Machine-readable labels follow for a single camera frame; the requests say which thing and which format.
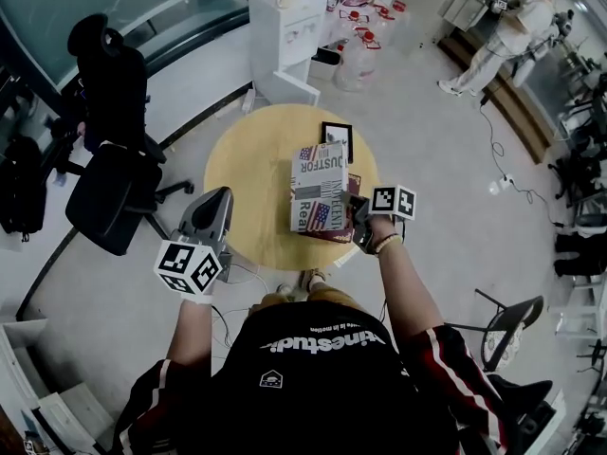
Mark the person's left forearm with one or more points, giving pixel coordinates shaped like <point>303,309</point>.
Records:
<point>192,339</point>

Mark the black backpack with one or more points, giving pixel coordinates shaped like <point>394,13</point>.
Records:
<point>21,187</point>

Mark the dark red book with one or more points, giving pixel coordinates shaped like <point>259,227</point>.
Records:
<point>332,236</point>

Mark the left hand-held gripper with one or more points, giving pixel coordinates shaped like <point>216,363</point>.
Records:
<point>187,268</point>

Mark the wooden step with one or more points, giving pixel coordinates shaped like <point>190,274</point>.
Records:
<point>502,97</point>

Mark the clear jug with red cap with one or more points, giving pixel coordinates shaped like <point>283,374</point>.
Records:
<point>358,67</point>
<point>384,24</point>
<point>400,17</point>
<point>350,24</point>

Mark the person's torso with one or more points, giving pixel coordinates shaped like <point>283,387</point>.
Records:
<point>322,387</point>

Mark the person's legs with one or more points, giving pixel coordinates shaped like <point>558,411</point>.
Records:
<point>327,296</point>

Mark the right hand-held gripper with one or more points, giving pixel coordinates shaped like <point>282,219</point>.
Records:
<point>393,202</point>

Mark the white low cabinet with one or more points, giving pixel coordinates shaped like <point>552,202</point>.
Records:
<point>57,415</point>

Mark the white water dispenser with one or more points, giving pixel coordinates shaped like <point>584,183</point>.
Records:
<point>280,41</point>

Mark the white wristband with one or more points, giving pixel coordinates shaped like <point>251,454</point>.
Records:
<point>196,297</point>

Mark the white printed book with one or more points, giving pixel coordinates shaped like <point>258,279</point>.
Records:
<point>318,183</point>

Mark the white floor socket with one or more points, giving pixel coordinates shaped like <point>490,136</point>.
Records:
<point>507,181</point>

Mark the black chair with patterned cushion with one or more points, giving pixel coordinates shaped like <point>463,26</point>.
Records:
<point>514,318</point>

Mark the white power strip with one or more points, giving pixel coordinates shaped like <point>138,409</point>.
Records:
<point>249,101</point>

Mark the black picture frame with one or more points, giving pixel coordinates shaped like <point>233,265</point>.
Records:
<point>332,131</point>

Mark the black office chair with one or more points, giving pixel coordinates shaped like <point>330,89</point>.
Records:
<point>114,197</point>

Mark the person's right forearm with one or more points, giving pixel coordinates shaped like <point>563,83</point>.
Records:
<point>408,287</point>

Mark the round wooden side table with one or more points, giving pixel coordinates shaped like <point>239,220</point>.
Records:
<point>246,183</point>

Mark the white trash bin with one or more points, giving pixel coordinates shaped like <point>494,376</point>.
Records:
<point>327,60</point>

